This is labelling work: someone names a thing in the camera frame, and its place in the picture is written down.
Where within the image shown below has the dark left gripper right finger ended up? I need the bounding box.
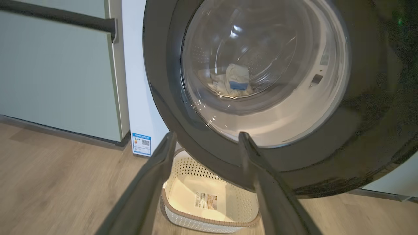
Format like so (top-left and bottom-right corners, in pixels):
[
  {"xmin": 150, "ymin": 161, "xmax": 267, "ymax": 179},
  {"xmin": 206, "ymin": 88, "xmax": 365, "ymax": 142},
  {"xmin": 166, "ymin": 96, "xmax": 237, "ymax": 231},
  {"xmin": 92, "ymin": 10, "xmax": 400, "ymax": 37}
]
[{"xmin": 238, "ymin": 132, "xmax": 323, "ymax": 235}]

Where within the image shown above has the cream perforated laundry basket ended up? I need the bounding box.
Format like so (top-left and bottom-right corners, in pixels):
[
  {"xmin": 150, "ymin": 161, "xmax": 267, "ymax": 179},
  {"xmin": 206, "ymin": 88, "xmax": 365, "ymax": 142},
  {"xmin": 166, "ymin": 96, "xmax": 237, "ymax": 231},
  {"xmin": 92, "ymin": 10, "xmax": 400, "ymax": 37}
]
[{"xmin": 160, "ymin": 148, "xmax": 262, "ymax": 234}]

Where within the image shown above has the dark round washing machine door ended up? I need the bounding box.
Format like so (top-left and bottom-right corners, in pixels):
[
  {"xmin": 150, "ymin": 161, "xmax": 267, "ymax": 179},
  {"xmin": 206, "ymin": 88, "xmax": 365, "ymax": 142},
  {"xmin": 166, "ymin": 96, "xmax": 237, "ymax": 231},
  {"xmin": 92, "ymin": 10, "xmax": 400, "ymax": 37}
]
[{"xmin": 142, "ymin": 0, "xmax": 418, "ymax": 199}]

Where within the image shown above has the white washing machine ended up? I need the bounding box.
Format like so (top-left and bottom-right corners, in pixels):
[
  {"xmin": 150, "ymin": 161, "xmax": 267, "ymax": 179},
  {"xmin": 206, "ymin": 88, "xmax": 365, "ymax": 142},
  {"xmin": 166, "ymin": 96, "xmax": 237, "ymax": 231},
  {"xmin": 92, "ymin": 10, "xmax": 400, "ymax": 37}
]
[{"xmin": 121, "ymin": 0, "xmax": 418, "ymax": 198}]

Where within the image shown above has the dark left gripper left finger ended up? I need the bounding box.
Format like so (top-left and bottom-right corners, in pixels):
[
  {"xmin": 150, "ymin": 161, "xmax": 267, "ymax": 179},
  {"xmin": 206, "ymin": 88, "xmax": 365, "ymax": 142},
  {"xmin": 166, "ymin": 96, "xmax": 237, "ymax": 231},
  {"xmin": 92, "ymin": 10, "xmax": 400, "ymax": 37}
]
[{"xmin": 96, "ymin": 131, "xmax": 177, "ymax": 235}]

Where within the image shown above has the blue energy label sticker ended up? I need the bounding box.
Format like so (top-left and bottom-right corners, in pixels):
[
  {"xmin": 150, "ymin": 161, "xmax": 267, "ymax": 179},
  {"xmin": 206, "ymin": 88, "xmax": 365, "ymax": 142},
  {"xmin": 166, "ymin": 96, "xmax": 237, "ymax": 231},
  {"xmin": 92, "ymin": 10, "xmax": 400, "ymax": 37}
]
[{"xmin": 131, "ymin": 132, "xmax": 152, "ymax": 156}]

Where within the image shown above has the dark cabinet bar handle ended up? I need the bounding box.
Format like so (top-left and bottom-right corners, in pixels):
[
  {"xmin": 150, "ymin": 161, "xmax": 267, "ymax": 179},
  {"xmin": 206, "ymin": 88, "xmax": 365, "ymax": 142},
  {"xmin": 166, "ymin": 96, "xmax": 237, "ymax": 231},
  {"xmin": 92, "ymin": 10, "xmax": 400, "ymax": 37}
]
[{"xmin": 0, "ymin": 0, "xmax": 118, "ymax": 43}]

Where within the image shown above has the basket product label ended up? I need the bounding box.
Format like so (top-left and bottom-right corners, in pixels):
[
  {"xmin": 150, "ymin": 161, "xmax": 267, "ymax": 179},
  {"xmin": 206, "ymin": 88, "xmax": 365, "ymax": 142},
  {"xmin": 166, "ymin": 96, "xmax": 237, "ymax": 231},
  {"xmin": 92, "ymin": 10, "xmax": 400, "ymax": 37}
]
[{"xmin": 195, "ymin": 192, "xmax": 218, "ymax": 210}]

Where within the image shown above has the steel washing machine drum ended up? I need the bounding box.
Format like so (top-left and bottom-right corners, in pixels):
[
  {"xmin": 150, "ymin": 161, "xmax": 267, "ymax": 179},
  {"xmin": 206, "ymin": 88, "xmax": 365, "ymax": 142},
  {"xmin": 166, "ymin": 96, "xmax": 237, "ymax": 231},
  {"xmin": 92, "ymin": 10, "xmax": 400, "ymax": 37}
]
[{"xmin": 193, "ymin": 0, "xmax": 327, "ymax": 110}]

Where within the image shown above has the pale green cabinet with handle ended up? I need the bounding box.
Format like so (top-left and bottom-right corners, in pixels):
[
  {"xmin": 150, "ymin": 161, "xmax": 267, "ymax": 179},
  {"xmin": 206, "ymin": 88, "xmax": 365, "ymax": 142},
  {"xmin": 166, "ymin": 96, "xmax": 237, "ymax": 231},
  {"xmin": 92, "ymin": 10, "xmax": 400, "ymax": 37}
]
[{"xmin": 0, "ymin": 0, "xmax": 131, "ymax": 146}]

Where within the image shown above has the yellow garment with blue cuffs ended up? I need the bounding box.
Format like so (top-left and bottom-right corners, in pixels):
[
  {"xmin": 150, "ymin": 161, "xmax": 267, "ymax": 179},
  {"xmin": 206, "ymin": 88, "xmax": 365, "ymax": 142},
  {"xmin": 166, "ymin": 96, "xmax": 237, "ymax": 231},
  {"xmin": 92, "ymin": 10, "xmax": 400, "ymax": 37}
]
[{"xmin": 199, "ymin": 63, "xmax": 254, "ymax": 99}]

